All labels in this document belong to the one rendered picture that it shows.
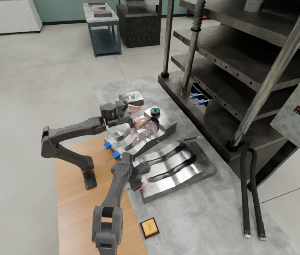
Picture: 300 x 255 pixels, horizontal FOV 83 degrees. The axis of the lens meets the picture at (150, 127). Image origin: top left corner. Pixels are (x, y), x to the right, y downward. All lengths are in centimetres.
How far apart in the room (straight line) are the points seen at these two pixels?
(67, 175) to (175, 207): 71
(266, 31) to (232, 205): 98
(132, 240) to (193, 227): 32
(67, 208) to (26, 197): 120
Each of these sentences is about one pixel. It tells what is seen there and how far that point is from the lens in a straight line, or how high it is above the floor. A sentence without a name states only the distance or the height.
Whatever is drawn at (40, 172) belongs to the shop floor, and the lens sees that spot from 242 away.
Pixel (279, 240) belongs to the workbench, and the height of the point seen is 80.
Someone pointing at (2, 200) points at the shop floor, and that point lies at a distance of 244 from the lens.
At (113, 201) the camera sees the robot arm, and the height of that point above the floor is 122.
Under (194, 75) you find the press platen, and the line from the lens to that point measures 168.
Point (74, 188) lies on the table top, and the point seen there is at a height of 80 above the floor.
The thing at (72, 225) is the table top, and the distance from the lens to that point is 111.
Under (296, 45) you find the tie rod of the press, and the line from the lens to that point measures 103.
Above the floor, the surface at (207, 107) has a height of 87.
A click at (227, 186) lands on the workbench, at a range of 123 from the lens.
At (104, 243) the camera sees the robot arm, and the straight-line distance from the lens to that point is 68.
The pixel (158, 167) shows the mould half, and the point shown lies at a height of 88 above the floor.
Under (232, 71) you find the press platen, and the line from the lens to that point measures 133.
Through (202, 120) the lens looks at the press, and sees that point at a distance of 158.
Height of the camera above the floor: 181
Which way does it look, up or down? 46 degrees down
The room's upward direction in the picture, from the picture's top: 1 degrees clockwise
